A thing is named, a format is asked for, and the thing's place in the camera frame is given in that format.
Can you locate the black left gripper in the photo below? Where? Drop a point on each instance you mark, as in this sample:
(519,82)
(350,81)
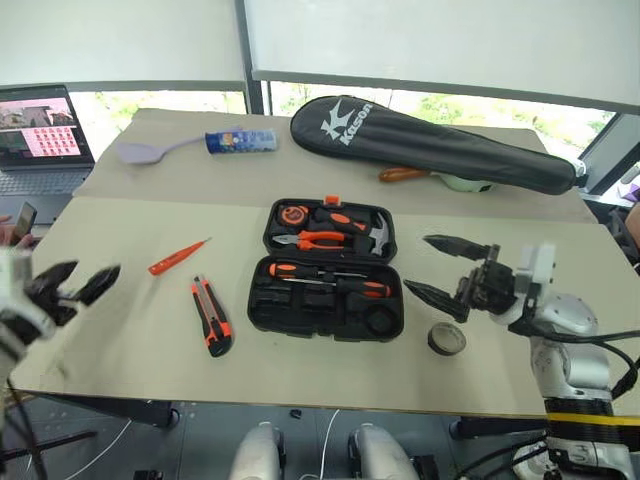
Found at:
(59,310)

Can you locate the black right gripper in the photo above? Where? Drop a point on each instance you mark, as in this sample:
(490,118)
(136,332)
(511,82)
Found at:
(492,287)

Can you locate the black electrical tape roll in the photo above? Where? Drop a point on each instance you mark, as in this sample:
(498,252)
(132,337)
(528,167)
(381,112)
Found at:
(446,340)

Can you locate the black smartphone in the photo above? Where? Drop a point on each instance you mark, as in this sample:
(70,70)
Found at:
(24,220)

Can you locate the orange test pen screwdriver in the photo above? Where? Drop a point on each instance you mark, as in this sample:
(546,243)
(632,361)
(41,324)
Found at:
(172,260)

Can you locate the black plastic tool case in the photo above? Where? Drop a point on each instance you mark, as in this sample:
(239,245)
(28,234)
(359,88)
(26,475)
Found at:
(325,320)

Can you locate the orange black utility knife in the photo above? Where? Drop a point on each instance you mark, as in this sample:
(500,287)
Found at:
(210,315)

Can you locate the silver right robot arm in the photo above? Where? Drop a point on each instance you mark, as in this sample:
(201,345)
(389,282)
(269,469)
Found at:
(575,360)

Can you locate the person's bare hand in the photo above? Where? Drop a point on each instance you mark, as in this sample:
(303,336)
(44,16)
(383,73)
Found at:
(5,221)

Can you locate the white green bowl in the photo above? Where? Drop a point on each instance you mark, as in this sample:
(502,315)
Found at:
(467,184)

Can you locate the claw hammer orange black grip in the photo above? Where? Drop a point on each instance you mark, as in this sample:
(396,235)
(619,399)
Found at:
(342,220)

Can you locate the black Kason racket bag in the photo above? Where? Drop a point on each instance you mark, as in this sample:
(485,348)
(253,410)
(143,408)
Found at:
(425,145)

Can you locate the black table base bar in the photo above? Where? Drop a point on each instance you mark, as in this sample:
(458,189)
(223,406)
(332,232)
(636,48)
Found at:
(495,427)
(125,410)

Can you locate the purple silicone spatula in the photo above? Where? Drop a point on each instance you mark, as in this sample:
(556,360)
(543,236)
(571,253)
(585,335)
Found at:
(137,152)

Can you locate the orange black screwdriver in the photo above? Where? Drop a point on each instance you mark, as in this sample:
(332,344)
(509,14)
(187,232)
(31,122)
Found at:
(292,270)

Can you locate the dark grey laptop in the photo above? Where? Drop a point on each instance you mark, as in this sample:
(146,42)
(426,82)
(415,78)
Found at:
(37,130)

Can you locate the orange black tape measure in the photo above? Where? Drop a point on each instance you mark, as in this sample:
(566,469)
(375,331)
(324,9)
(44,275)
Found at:
(293,215)

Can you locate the seated person dark clothes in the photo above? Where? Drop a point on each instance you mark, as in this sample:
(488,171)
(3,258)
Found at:
(631,235)

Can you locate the silver rounded robot leg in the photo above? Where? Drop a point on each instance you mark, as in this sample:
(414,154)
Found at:
(380,452)
(257,452)

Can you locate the dark monitor panel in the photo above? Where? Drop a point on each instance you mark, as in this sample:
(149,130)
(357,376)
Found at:
(607,155)

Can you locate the purple box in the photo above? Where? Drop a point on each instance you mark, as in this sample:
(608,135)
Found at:
(631,192)

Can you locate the small black floor clip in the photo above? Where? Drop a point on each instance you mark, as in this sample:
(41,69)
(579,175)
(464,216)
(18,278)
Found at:
(295,414)

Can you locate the blue printed can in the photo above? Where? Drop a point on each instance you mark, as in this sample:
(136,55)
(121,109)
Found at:
(240,141)

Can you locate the white roller blind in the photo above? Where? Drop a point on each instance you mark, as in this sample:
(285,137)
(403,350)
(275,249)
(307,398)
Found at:
(120,40)
(440,40)

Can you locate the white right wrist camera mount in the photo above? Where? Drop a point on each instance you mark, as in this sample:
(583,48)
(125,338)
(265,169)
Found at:
(539,265)

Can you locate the grey window frame post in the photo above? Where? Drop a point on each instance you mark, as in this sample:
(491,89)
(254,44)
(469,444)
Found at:
(252,95)

